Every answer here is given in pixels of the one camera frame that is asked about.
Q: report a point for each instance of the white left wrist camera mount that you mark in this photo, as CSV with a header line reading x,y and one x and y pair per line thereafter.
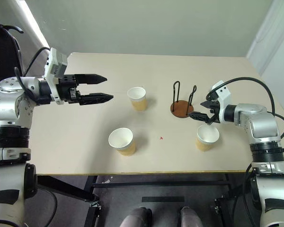
x,y
56,63

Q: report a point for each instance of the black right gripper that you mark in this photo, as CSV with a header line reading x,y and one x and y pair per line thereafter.
x,y
215,113

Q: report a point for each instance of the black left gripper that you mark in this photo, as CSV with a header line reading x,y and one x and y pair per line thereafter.
x,y
66,91

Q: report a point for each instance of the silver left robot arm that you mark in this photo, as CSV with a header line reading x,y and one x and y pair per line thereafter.
x,y
9,104

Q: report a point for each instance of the brown ribbed paper cup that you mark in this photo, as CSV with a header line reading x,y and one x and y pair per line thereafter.
x,y
126,147
139,104
204,145

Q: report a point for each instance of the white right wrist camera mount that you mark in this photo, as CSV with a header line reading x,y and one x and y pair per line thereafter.
x,y
223,93

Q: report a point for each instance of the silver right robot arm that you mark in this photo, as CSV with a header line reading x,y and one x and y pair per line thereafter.
x,y
262,123

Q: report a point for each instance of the black metal table frame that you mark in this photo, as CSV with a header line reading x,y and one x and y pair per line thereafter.
x,y
156,183

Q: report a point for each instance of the black chair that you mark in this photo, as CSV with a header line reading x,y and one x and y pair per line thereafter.
x,y
2,59

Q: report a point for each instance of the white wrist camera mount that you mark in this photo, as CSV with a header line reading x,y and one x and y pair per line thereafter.
x,y
56,63
223,93

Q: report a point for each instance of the black floor tape strip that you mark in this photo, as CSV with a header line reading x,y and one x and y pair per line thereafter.
x,y
163,199

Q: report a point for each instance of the dark rounded robot foot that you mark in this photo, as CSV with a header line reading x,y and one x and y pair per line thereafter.
x,y
137,217
190,217

